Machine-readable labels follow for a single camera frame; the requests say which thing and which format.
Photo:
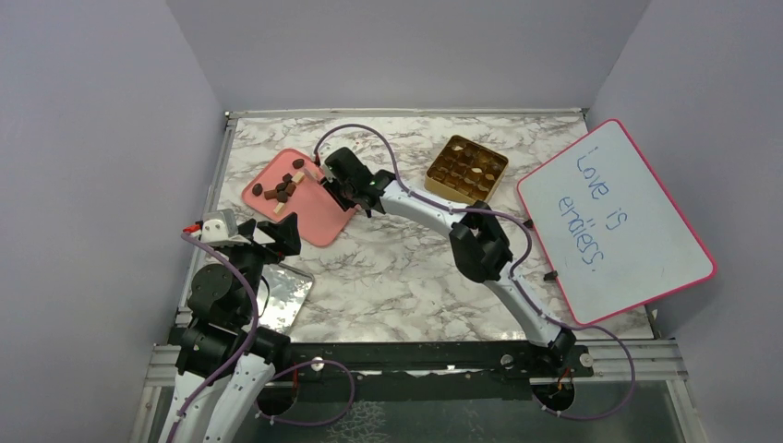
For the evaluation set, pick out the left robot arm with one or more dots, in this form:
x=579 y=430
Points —
x=226 y=356

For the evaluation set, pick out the gold chocolate tin box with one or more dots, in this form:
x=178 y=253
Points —
x=465 y=171

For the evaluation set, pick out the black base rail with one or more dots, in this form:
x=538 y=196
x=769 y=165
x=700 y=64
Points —
x=332 y=372

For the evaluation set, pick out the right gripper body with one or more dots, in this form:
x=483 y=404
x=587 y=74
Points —
x=343 y=193

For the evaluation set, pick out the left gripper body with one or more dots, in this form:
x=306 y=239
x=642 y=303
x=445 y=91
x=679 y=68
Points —
x=250 y=257

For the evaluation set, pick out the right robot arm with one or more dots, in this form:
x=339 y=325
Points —
x=482 y=253

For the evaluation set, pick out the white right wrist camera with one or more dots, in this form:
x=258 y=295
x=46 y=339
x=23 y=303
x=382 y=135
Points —
x=328 y=173

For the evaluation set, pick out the pink framed whiteboard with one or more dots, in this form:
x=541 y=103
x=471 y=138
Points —
x=609 y=228

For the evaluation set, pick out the pink plastic tray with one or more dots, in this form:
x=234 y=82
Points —
x=320 y=220

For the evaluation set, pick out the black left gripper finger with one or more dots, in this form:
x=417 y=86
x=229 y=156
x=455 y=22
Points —
x=281 y=237
x=246 y=229

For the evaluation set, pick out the pink silicone tongs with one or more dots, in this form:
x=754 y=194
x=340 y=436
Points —
x=315 y=175

